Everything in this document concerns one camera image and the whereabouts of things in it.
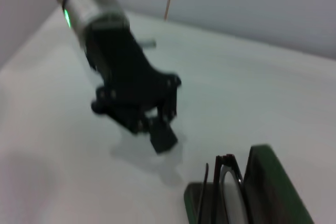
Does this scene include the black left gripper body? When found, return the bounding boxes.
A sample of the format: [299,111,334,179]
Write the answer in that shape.
[76,22,182,110]

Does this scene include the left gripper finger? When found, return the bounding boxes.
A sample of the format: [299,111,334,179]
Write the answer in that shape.
[90,102,179,156]
[156,88,179,125]

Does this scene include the green glasses case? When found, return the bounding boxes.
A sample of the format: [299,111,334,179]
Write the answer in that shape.
[183,144,316,224]

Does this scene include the black glasses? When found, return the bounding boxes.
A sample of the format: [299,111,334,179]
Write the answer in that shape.
[195,153,249,224]

